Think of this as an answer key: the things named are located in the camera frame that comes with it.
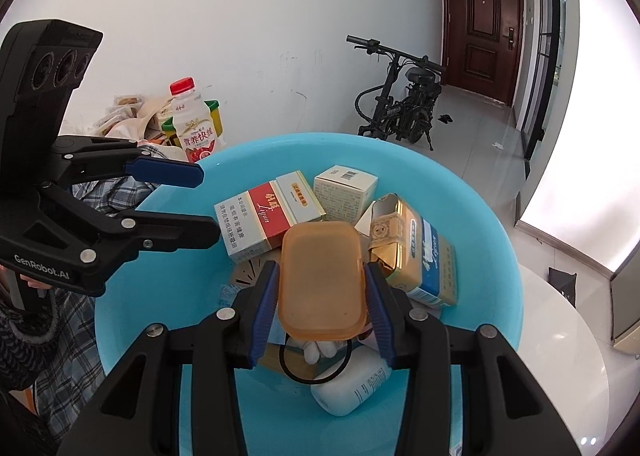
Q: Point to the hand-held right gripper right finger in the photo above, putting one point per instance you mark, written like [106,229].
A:
[378,318]

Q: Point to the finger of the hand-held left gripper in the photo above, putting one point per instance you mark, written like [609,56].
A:
[175,231]
[170,174]

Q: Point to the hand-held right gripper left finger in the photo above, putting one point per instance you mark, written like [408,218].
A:
[265,318]

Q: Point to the white toy figurine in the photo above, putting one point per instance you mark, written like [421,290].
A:
[320,351]

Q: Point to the orange soap box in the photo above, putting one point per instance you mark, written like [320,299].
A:
[320,281]

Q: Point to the gold blue cigarette pack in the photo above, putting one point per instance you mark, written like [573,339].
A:
[420,256]

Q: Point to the red white cigarette pack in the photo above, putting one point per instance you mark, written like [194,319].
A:
[250,226]

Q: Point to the blue plastic basin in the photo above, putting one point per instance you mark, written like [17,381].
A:
[475,286]

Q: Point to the person's left forearm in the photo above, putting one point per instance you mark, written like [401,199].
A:
[22,341]

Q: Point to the white desktop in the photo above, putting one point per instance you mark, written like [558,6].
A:
[560,361]

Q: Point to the person's left hand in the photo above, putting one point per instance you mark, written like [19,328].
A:
[36,282]

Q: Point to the beige round slotted disc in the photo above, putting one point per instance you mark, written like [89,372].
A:
[247,276]

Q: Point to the red cap drink bottle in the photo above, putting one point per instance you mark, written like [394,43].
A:
[192,126]

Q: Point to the beige tote bag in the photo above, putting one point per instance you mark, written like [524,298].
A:
[152,119]

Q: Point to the blue plaid shirt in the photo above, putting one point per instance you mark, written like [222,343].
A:
[112,193]

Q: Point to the green rimmed yellow container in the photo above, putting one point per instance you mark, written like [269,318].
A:
[215,126]

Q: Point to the white plastic bottle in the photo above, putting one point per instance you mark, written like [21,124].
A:
[350,391]

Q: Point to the white printed carton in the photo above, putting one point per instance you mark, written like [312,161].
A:
[345,191]

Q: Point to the black bag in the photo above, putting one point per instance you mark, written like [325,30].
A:
[562,286]

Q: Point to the black slippers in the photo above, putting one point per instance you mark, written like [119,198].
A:
[445,119]

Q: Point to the black folding bicycle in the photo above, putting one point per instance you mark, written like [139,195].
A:
[405,106]

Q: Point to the brown entrance door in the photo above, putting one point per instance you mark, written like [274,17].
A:
[482,26]

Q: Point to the black framed glass door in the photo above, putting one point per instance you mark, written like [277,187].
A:
[545,51]

